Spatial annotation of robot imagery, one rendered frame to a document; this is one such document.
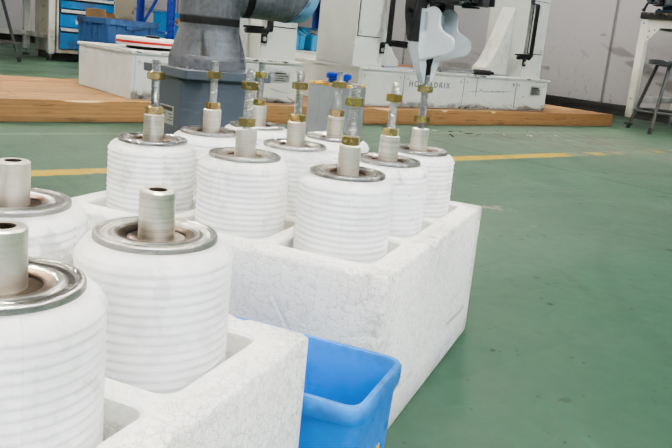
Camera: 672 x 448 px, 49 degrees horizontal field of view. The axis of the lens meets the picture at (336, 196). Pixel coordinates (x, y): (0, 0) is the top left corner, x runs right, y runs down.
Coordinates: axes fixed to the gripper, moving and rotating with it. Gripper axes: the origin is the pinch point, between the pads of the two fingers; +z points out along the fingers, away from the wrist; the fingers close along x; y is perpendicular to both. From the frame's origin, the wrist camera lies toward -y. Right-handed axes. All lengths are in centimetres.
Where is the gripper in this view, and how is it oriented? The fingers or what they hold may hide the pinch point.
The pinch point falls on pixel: (421, 72)
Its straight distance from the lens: 95.7
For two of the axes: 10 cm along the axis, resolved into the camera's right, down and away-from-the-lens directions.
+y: 7.9, 2.0, -5.8
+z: -1.0, 9.7, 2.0
